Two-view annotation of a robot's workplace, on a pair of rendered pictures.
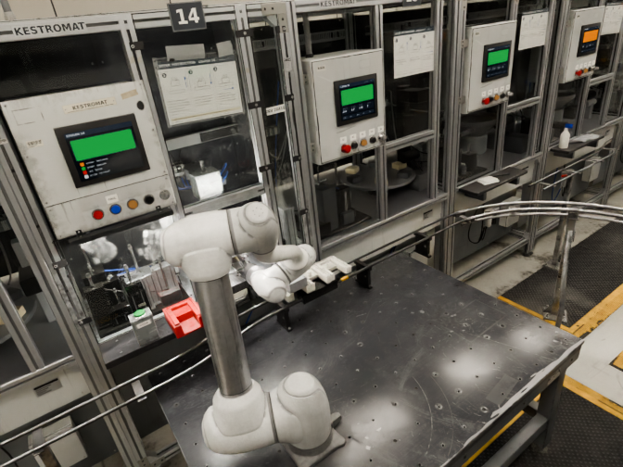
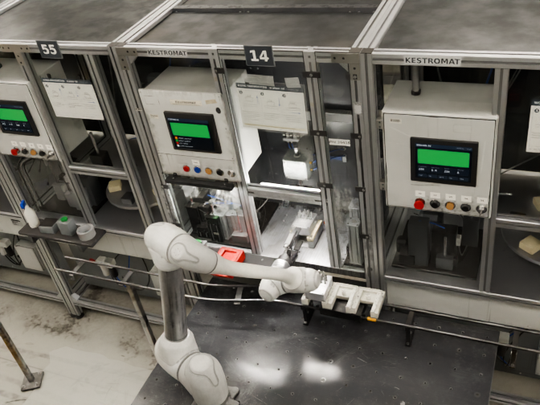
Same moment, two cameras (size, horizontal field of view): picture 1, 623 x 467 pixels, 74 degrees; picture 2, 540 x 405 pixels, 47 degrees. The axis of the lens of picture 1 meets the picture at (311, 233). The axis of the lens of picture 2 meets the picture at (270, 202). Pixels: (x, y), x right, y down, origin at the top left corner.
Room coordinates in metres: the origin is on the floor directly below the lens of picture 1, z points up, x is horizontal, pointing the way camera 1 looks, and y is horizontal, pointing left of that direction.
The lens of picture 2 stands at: (0.46, -1.62, 3.00)
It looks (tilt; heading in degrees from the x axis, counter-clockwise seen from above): 37 degrees down; 60
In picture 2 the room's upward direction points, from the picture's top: 11 degrees counter-clockwise
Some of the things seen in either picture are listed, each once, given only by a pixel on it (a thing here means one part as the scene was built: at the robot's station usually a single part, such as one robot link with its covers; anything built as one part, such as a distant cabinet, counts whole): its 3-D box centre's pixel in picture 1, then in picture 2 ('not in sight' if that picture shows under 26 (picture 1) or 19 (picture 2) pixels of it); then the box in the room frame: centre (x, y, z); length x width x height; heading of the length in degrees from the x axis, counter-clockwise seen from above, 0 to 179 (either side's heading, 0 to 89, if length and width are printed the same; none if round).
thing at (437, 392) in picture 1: (359, 360); (308, 389); (1.31, -0.14, 0.66); 1.50 x 1.06 x 0.04; 122
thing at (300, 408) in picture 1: (300, 406); (204, 377); (0.95, 0.10, 0.85); 0.18 x 0.16 x 0.22; 99
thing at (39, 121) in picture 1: (95, 154); (201, 124); (1.52, 0.75, 1.60); 0.42 x 0.29 x 0.46; 122
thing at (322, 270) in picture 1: (312, 282); (343, 301); (1.68, 0.02, 0.84); 0.36 x 0.14 x 0.10; 122
